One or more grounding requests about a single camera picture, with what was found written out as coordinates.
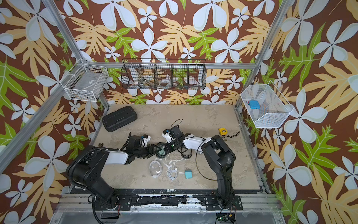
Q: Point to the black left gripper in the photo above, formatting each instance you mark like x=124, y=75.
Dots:
x=153, y=151

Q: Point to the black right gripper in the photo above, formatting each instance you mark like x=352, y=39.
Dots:
x=168, y=149

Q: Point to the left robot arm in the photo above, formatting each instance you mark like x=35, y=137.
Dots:
x=85, y=171

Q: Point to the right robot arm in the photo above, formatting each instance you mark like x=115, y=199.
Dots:
x=218, y=154

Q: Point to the teal charger plug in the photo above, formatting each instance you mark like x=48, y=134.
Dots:
x=188, y=174

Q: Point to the black hard plastic case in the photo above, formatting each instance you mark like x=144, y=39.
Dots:
x=119, y=118

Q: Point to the yellow tape measure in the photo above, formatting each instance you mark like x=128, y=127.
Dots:
x=223, y=131

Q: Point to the blue object in basket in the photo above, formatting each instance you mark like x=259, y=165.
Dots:
x=254, y=104

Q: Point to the white mesh basket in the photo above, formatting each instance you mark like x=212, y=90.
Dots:
x=275, y=108

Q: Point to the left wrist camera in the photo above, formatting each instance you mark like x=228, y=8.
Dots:
x=144, y=140

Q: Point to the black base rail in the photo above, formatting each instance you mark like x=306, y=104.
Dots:
x=127, y=199

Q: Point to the black wire basket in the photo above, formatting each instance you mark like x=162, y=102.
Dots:
x=164, y=74

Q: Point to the white wire basket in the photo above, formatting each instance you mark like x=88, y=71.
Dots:
x=85, y=81

